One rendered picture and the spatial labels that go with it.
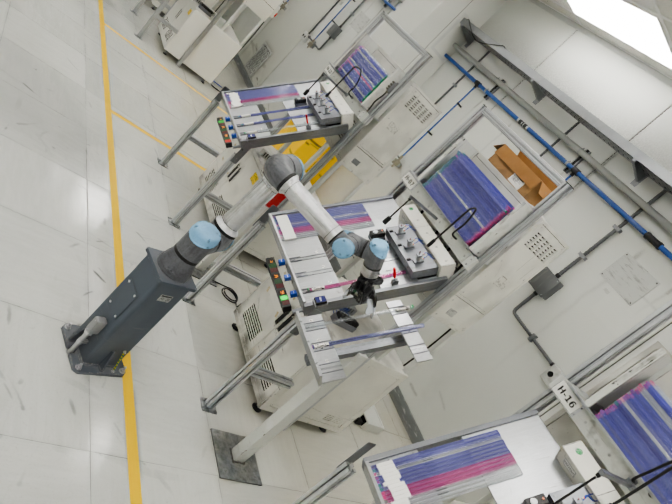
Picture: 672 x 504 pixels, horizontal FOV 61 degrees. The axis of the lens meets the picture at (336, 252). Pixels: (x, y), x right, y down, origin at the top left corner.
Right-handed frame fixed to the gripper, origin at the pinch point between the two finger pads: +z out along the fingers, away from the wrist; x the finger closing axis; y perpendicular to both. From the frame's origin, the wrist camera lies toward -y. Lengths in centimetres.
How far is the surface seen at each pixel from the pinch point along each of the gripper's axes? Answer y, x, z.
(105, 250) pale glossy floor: 23, -135, 52
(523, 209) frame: -72, 28, -41
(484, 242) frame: -62, 22, -22
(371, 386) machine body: -43, 7, 81
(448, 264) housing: -56, 13, -5
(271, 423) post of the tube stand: 30, -7, 60
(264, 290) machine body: -38, -72, 67
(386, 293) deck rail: -30.0, -1.1, 9.9
